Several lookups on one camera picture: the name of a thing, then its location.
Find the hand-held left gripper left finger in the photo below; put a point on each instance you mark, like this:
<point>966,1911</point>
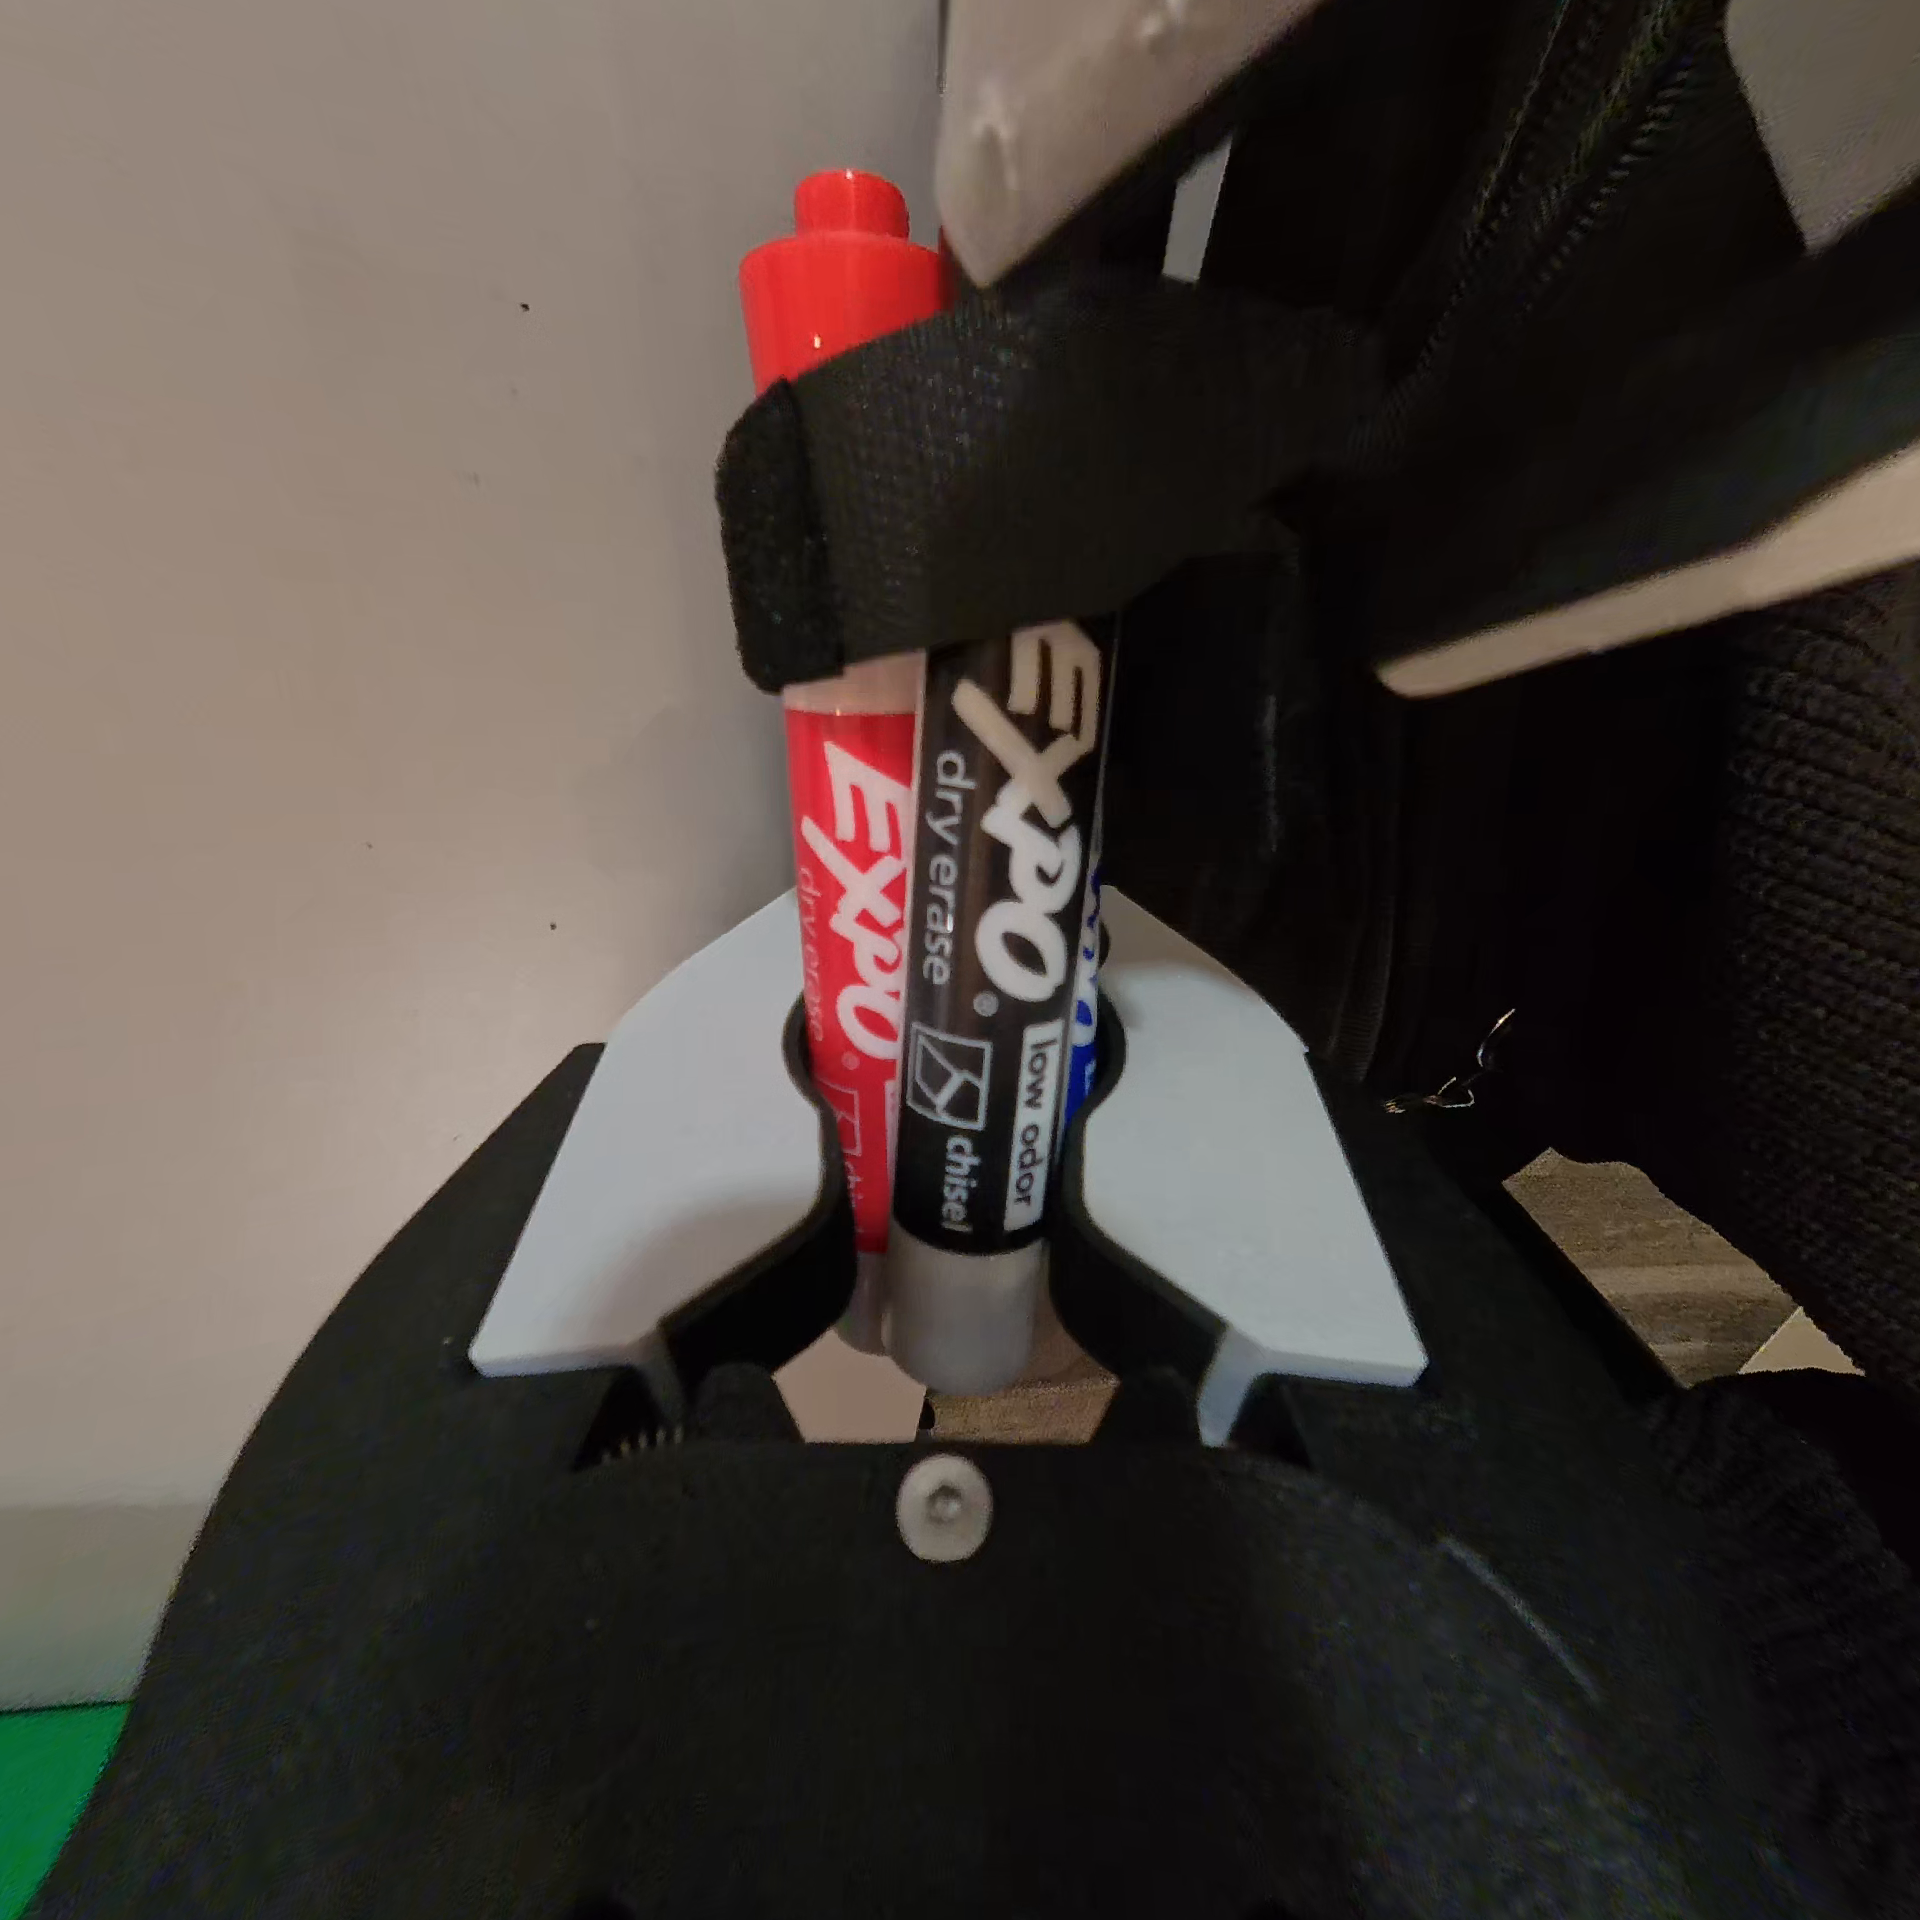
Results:
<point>675,1187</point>

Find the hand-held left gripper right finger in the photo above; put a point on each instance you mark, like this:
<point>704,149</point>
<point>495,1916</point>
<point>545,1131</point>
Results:
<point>1245,1201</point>

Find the black dry erase marker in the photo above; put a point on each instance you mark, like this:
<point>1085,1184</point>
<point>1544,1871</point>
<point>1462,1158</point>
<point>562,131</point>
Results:
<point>976,901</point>

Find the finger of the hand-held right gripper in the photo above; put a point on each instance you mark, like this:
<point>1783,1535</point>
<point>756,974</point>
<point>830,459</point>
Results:
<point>1079,105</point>
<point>1724,571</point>

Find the green plastic bin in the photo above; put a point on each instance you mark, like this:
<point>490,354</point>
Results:
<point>53,1800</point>

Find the blue dry erase marker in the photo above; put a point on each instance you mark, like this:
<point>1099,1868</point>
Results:
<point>1101,901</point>

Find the red dry erase marker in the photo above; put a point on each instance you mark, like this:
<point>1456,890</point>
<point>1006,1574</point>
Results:
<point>840,285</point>

